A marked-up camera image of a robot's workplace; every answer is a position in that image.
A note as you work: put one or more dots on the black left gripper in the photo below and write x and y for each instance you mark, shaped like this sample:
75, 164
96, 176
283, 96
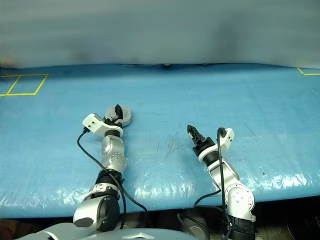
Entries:
113, 121

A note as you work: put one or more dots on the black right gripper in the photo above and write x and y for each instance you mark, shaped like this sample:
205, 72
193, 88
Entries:
205, 145

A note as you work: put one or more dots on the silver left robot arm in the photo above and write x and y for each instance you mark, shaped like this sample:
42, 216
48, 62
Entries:
112, 155

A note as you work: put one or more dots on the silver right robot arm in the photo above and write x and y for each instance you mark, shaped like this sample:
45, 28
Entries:
237, 197

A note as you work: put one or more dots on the small dark round base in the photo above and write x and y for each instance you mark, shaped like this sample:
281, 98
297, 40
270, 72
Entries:
166, 65

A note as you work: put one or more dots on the dark rounded shape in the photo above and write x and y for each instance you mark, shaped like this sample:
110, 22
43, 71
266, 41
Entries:
195, 225

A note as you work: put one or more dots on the white backdrop panel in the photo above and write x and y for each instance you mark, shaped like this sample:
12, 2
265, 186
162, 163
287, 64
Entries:
160, 30

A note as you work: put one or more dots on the yellow tape double square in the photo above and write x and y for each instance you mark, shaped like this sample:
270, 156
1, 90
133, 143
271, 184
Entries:
20, 94

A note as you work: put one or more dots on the yellow tape corner marking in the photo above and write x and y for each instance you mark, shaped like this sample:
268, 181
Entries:
312, 74

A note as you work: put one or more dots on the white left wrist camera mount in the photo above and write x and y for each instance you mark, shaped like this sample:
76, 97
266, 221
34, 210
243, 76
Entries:
93, 122

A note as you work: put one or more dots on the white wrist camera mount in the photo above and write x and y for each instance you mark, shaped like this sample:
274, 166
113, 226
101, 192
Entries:
93, 122
228, 137

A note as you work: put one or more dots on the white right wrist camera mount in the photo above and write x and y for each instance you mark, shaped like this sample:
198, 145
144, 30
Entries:
228, 137

